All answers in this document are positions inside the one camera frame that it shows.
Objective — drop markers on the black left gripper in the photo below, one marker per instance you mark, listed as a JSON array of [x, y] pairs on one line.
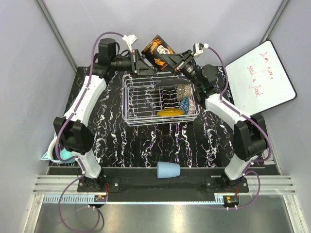
[[137, 65]]

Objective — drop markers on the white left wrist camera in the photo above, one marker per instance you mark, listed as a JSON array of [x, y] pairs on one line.
[[129, 40]]

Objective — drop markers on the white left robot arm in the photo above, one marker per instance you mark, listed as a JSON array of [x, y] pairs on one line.
[[73, 138]]

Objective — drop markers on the aluminium frame rail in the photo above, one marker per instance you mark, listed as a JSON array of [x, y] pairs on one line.
[[151, 190]]

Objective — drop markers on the yellow patterned round plate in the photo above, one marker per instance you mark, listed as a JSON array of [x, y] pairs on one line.
[[170, 112]]

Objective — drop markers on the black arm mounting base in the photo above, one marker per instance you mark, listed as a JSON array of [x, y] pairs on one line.
[[122, 179]]

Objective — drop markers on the brown white patterned bowl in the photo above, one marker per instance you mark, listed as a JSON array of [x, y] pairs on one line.
[[183, 90]]

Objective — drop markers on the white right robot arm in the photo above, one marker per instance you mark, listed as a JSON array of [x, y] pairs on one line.
[[250, 138]]

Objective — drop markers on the teal white object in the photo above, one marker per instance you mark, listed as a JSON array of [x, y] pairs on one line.
[[50, 154]]

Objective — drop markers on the white wire dish rack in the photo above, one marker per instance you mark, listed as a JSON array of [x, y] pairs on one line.
[[142, 99]]

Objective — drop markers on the white dry-erase board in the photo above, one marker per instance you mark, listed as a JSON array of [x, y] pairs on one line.
[[258, 80]]

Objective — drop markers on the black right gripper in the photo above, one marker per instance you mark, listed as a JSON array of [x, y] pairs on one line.
[[173, 59]]

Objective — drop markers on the light blue plastic cup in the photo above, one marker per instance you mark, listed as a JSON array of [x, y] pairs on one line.
[[165, 170]]

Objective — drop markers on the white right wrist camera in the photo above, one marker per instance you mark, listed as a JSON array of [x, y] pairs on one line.
[[198, 48]]

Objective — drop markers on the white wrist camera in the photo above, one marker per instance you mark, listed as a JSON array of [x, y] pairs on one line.
[[129, 40], [198, 48]]

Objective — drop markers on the red interior black mug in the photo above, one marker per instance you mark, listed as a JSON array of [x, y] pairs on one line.
[[153, 51]]

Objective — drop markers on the blue triangle patterned bowl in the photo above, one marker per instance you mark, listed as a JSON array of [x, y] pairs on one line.
[[187, 105]]

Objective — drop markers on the black marble pattern mat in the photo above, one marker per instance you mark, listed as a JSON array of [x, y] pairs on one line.
[[204, 142]]

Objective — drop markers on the black floral square plate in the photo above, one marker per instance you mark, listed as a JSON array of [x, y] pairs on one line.
[[170, 82]]

